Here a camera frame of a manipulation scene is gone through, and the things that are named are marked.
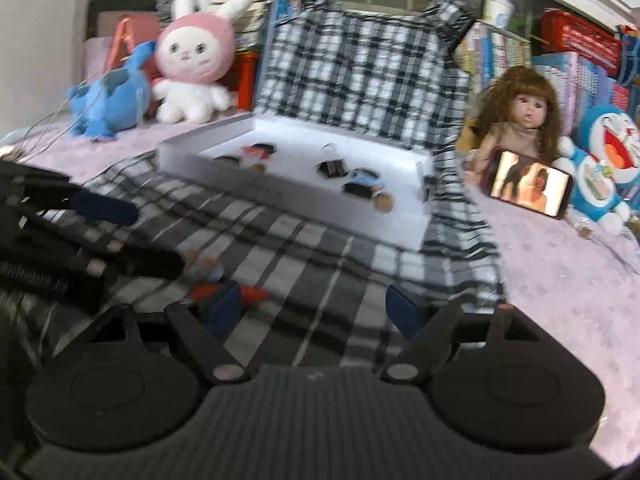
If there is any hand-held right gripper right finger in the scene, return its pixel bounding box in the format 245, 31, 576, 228
380, 285, 546, 383

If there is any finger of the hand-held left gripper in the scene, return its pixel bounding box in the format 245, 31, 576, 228
15, 180, 141, 228
30, 220, 186, 281

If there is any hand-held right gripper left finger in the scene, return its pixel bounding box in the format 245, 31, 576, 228
87, 282, 253, 384

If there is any white cardboard box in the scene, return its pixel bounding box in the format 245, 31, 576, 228
157, 112, 435, 253

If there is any blue spotted plush toy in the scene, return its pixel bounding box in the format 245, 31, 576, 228
67, 42, 153, 142

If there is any pink bedsheet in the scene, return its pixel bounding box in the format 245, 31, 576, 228
0, 110, 640, 461

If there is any red cased smartphone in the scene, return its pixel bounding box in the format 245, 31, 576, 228
482, 146, 573, 220

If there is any pink gift bag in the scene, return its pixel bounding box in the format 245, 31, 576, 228
85, 10, 166, 81

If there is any pink white bunny plush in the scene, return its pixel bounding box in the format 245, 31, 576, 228
152, 0, 253, 123

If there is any stack of pale books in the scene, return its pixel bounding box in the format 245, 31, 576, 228
210, 0, 281, 51

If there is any brown haired doll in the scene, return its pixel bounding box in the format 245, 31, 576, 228
462, 66, 563, 186

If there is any black white plaid cloth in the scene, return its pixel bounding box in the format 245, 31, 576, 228
10, 0, 508, 361

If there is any row of blue books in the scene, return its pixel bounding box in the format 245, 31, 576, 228
260, 0, 301, 56

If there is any large blue cat plush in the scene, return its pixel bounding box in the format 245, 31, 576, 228
555, 105, 640, 233

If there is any row of colourful books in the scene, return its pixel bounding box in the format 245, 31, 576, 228
455, 20, 640, 126

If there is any red printed box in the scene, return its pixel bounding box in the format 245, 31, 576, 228
540, 10, 623, 68

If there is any thin white cable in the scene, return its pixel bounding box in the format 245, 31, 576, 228
0, 72, 108, 161

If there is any white charging cable with spring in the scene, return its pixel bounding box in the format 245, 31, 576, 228
575, 215, 640, 251

